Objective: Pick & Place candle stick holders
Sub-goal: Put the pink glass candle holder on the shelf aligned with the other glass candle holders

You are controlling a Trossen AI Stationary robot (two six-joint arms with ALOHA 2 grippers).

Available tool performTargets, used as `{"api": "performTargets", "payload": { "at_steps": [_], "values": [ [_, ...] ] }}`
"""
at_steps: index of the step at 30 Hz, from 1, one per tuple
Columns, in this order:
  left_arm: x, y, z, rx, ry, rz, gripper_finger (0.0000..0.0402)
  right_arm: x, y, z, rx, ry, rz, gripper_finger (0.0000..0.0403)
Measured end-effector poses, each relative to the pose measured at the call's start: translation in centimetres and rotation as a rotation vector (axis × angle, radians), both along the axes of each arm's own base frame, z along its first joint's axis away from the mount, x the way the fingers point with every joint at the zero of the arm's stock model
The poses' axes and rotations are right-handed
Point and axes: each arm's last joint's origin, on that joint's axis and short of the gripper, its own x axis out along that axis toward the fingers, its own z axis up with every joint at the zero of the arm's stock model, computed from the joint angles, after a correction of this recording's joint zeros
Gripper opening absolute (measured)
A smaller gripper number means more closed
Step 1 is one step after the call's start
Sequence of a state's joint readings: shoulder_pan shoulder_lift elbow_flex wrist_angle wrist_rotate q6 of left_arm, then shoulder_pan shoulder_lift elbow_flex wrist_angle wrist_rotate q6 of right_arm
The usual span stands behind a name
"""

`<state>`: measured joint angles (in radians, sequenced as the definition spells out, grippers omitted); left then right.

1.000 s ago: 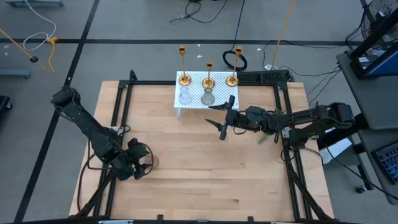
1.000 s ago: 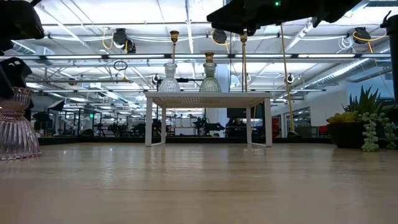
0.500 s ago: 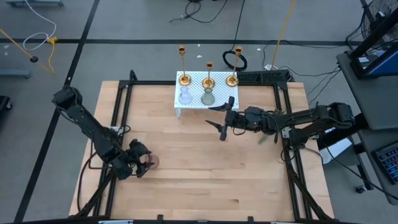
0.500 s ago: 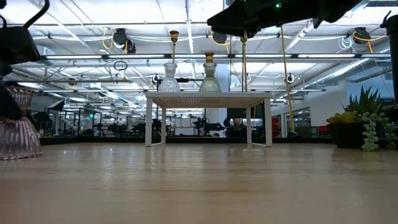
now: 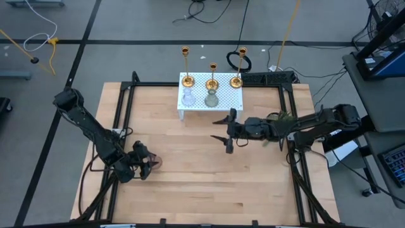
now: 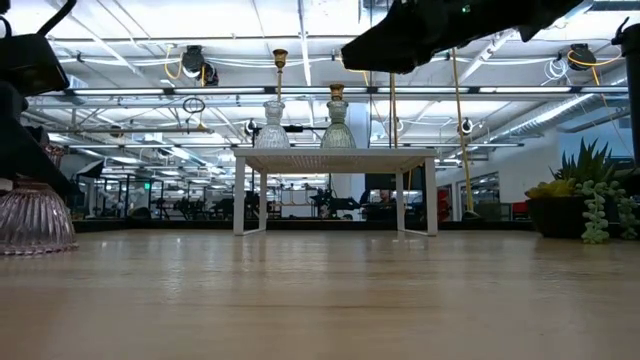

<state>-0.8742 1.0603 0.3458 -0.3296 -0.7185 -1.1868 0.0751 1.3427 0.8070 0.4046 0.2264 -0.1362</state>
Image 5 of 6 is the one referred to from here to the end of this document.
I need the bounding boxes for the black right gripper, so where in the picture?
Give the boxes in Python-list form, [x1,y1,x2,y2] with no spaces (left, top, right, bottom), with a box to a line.
[209,108,270,155]

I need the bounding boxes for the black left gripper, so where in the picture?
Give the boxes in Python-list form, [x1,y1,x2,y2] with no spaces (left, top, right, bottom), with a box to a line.
[127,140,160,182]

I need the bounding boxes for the pink glass candle holder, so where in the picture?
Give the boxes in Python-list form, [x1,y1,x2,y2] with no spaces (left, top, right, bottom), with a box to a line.
[147,154,163,170]

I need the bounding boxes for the grey-green glass candle holder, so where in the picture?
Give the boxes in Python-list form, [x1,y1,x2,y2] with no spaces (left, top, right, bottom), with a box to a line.
[204,88,220,108]

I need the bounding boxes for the short gold candlestick holder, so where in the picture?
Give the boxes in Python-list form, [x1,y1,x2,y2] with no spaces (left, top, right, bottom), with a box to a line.
[205,62,220,91]

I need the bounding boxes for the clear glass candle holder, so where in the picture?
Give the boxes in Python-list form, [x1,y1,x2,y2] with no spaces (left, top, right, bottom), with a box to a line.
[180,87,197,108]

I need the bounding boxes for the tall gold candlestick holder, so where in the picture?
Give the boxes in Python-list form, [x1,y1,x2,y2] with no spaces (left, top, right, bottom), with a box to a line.
[180,46,196,88]
[229,46,249,89]

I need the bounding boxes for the white perforated shelf rack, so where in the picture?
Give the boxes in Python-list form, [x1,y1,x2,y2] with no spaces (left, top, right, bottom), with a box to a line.
[177,72,244,122]

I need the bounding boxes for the green artificial plant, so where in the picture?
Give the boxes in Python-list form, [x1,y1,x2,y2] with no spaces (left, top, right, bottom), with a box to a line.
[261,110,297,147]

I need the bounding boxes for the white box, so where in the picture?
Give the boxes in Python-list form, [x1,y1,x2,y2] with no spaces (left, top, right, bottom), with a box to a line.
[325,139,360,168]

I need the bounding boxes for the grey side desk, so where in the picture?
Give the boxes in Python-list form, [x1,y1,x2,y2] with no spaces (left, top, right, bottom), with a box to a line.
[342,52,405,210]

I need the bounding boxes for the grey floor platform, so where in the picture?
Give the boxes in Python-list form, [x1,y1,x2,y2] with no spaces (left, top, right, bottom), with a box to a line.
[0,70,32,80]

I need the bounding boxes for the black keyboard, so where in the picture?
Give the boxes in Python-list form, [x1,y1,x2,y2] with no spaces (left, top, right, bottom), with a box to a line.
[378,144,405,188]

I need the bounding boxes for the black floor fan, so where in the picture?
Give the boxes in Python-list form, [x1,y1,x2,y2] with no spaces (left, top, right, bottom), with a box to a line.
[366,0,405,44]

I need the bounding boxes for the black coiled cable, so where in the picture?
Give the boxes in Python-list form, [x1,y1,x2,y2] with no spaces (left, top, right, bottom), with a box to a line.
[225,51,253,73]

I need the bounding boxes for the white frame bracket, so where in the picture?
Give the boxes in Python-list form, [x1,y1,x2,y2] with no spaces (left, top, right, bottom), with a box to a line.
[99,223,137,228]

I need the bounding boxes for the black aluminium table frame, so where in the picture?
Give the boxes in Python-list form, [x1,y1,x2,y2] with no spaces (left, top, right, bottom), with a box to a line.
[70,70,342,228]

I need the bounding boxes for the yellow hanging cable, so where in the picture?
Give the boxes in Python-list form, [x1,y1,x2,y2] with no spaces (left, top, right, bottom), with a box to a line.
[275,0,302,71]
[0,29,60,76]

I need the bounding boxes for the white floor cable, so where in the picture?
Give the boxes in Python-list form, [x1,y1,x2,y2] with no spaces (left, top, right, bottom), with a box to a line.
[23,0,58,53]

